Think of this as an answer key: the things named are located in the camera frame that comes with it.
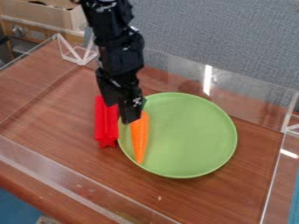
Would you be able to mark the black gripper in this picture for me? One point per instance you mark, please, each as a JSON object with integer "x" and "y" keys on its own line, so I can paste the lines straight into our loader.
{"x": 120, "y": 46}

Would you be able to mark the orange toy carrot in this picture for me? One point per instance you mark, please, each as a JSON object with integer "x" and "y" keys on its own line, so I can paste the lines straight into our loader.
{"x": 138, "y": 136}

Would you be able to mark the green round plate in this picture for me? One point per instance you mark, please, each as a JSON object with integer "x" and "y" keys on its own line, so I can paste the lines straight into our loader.
{"x": 192, "y": 136}

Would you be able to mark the cardboard box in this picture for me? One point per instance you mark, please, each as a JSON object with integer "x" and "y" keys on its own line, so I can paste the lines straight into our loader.
{"x": 57, "y": 13}

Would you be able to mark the wooden shelf with knob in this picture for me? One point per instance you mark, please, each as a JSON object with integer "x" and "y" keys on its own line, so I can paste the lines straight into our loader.
{"x": 33, "y": 32}

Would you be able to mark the clear acrylic triangle bracket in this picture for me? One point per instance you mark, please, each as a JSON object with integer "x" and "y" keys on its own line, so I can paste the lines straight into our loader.
{"x": 77, "y": 54}

